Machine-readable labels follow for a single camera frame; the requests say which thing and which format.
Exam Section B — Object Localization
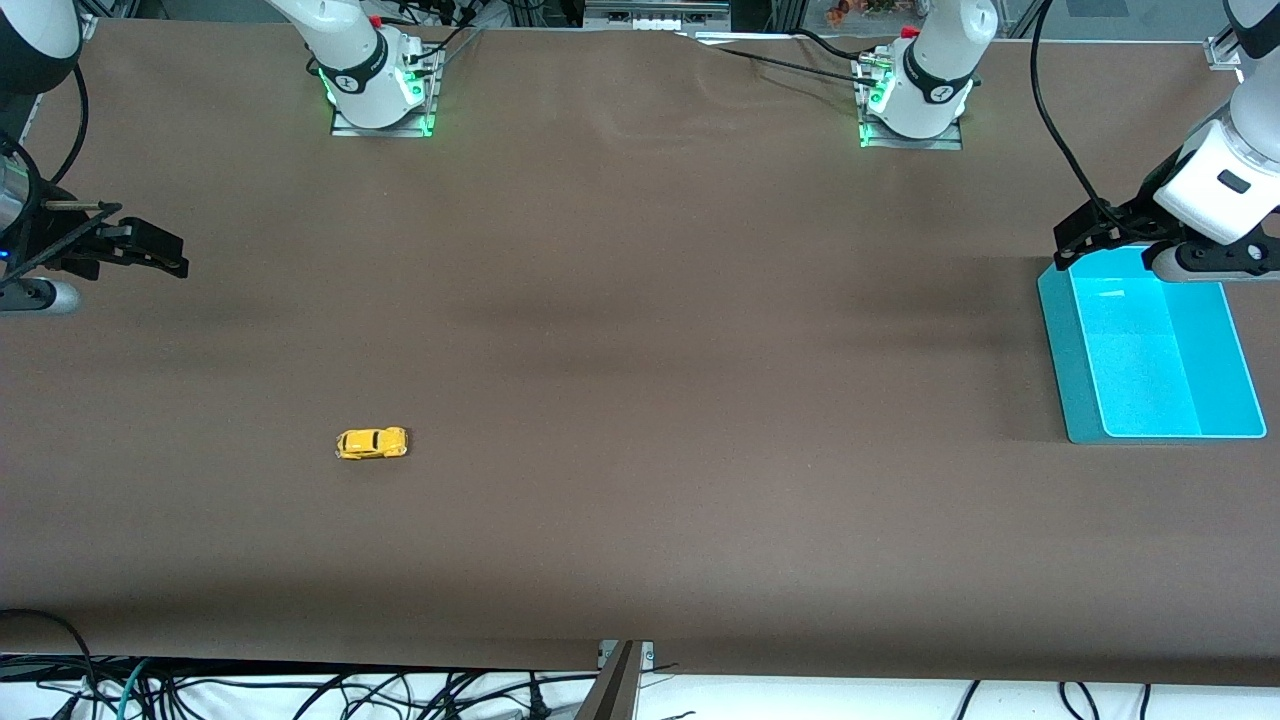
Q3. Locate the black looped floor cable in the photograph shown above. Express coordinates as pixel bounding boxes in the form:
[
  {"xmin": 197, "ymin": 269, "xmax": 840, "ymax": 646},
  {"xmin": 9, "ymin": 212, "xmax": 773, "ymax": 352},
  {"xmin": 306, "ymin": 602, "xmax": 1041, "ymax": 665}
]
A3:
[{"xmin": 0, "ymin": 607, "xmax": 98, "ymax": 691}]

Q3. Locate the long black tabletop cable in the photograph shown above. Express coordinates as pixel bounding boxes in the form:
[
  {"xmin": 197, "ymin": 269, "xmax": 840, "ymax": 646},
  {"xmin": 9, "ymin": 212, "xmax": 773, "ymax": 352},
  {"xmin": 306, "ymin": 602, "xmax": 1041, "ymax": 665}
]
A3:
[{"xmin": 680, "ymin": 32, "xmax": 881, "ymax": 91}]

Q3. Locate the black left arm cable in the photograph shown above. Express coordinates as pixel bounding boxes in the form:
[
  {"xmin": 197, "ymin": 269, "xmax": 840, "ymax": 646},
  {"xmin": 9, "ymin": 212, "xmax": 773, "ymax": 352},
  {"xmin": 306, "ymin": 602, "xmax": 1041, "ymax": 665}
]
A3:
[{"xmin": 1030, "ymin": 0, "xmax": 1136, "ymax": 239}]

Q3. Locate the brown table cover sheet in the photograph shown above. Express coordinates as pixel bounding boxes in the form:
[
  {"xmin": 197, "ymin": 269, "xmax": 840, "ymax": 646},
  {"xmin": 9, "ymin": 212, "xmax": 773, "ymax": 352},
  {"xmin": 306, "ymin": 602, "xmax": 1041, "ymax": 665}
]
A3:
[{"xmin": 0, "ymin": 18, "xmax": 1280, "ymax": 689}]

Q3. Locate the teal floor cable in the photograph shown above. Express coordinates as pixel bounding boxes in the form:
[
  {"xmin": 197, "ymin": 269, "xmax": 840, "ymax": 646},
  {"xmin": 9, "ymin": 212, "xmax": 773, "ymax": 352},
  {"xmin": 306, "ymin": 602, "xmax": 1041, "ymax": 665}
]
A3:
[{"xmin": 115, "ymin": 658, "xmax": 153, "ymax": 720}]

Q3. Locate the silver table edge bracket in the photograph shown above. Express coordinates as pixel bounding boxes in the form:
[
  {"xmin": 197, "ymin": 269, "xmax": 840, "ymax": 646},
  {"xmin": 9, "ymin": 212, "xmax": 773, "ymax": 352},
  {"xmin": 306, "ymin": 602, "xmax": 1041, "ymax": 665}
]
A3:
[{"xmin": 598, "ymin": 640, "xmax": 656, "ymax": 673}]

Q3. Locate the cyan plastic bin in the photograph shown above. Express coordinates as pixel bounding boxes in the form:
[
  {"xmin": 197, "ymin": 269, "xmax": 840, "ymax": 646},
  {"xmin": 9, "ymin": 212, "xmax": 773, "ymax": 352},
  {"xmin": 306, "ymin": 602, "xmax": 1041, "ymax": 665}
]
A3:
[{"xmin": 1037, "ymin": 245, "xmax": 1269, "ymax": 445}]

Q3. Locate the yellow beetle toy car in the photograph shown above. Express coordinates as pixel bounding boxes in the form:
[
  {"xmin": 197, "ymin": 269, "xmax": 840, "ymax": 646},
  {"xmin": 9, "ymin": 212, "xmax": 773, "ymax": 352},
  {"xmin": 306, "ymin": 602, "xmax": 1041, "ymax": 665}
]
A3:
[{"xmin": 335, "ymin": 426, "xmax": 410, "ymax": 462}]

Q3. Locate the white power strip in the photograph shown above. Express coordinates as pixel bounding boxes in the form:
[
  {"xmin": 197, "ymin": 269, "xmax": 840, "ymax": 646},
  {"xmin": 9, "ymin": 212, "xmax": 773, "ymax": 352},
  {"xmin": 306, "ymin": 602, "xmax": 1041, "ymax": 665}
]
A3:
[{"xmin": 583, "ymin": 0, "xmax": 733, "ymax": 31}]

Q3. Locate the short black tabletop cable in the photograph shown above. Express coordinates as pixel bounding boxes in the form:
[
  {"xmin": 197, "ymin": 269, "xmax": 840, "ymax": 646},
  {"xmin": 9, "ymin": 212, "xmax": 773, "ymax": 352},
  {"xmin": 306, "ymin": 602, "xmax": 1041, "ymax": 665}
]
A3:
[{"xmin": 795, "ymin": 28, "xmax": 876, "ymax": 61}]

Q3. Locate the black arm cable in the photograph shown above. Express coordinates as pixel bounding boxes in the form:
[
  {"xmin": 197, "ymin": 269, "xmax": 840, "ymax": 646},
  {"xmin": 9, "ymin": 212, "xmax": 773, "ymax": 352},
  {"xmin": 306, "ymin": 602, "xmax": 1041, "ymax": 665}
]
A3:
[
  {"xmin": 1030, "ymin": 0, "xmax": 1136, "ymax": 239},
  {"xmin": 0, "ymin": 62, "xmax": 92, "ymax": 301}
]

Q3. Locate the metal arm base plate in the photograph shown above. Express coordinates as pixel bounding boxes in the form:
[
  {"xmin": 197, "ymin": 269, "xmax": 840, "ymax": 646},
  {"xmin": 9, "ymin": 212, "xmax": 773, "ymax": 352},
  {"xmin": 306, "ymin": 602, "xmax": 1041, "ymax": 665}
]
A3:
[
  {"xmin": 330, "ymin": 45, "xmax": 439, "ymax": 139},
  {"xmin": 857, "ymin": 55, "xmax": 965, "ymax": 152}
]

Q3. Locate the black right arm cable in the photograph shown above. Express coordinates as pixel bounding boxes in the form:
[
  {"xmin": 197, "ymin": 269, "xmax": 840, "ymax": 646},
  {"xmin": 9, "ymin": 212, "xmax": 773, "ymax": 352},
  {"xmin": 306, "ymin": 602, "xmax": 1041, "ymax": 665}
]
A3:
[{"xmin": 0, "ymin": 62, "xmax": 92, "ymax": 301}]

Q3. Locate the grey metal strut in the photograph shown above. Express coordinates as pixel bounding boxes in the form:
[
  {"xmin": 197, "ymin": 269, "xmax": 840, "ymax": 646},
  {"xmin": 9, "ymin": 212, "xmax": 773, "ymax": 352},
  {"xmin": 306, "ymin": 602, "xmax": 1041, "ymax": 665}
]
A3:
[{"xmin": 572, "ymin": 642, "xmax": 641, "ymax": 720}]

